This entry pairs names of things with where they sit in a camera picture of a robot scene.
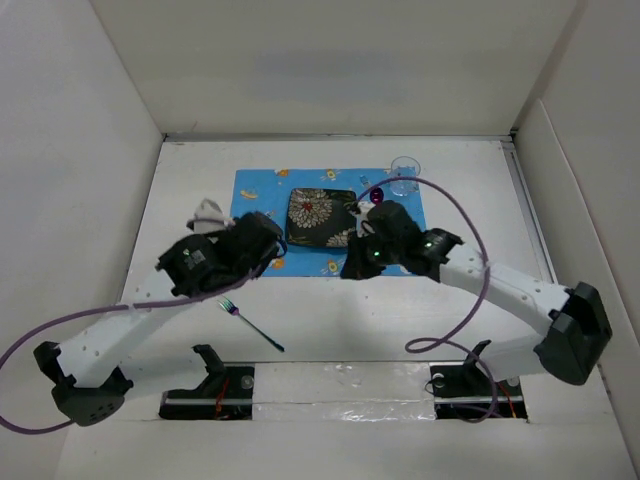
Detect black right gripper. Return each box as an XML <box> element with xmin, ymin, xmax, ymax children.
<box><xmin>339</xmin><ymin>228</ymin><xmax>403</xmax><ymax>281</ymax></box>

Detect blue space print placemat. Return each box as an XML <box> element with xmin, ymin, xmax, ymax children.
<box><xmin>230</xmin><ymin>167</ymin><xmax>433</xmax><ymax>278</ymax></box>

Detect black floral square plate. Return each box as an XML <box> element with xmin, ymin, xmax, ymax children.
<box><xmin>285</xmin><ymin>188</ymin><xmax>356</xmax><ymax>249</ymax></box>

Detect iridescent metal fork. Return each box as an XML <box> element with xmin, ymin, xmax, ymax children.
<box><xmin>217</xmin><ymin>296</ymin><xmax>285</xmax><ymax>353</ymax></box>

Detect purple metal spoon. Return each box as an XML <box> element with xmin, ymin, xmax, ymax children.
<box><xmin>369</xmin><ymin>187</ymin><xmax>384</xmax><ymax>205</ymax></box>

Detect clear plastic cup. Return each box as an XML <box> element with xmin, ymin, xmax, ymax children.
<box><xmin>389</xmin><ymin>156</ymin><xmax>421</xmax><ymax>197</ymax></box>

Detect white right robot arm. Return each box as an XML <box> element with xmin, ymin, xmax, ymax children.
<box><xmin>340</xmin><ymin>201</ymin><xmax>612</xmax><ymax>394</ymax></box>

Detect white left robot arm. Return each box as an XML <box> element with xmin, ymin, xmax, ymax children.
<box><xmin>34</xmin><ymin>212</ymin><xmax>286</xmax><ymax>427</ymax></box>

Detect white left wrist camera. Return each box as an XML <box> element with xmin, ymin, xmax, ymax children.
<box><xmin>186</xmin><ymin>198</ymin><xmax>235</xmax><ymax>234</ymax></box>

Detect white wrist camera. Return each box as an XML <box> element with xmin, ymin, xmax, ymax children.
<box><xmin>349</xmin><ymin>201</ymin><xmax>374</xmax><ymax>222</ymax></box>
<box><xmin>186</xmin><ymin>198</ymin><xmax>235</xmax><ymax>234</ymax></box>

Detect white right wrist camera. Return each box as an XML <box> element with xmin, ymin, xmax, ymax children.
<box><xmin>349</xmin><ymin>201</ymin><xmax>374</xmax><ymax>222</ymax></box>

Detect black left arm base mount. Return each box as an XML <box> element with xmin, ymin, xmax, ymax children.
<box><xmin>158</xmin><ymin>345</ymin><xmax>255</xmax><ymax>421</ymax></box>

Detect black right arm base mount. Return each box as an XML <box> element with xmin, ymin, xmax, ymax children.
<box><xmin>424</xmin><ymin>356</ymin><xmax>528</xmax><ymax>422</ymax></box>

